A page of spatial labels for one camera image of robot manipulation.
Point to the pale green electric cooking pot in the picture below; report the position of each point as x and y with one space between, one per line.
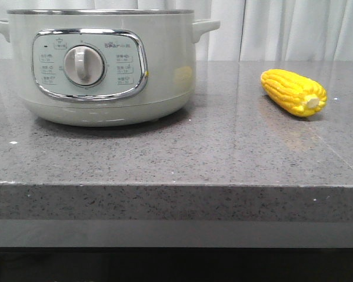
104 67

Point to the yellow corn cob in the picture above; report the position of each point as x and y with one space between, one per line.
298 95

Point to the white pleated curtain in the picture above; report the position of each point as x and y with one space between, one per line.
250 30

